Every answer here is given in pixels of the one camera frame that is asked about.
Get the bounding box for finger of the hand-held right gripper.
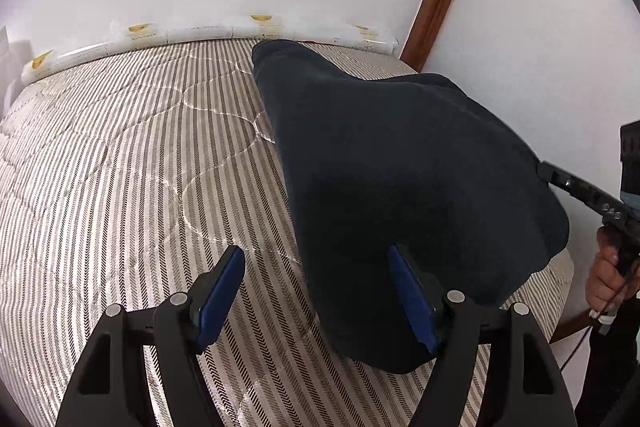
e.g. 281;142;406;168
536;161;631;228

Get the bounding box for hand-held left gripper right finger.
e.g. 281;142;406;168
387;244;576;427

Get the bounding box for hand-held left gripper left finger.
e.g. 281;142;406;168
56;245;247;427

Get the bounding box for black sweater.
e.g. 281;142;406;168
250;38;571;375

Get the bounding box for person's right forearm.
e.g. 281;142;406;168
575;294;640;427

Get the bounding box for person's right hand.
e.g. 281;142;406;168
585;227;640;315

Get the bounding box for striped quilted mattress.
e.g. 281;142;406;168
0;38;575;427

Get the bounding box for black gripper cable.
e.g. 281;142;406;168
556;307;608;373

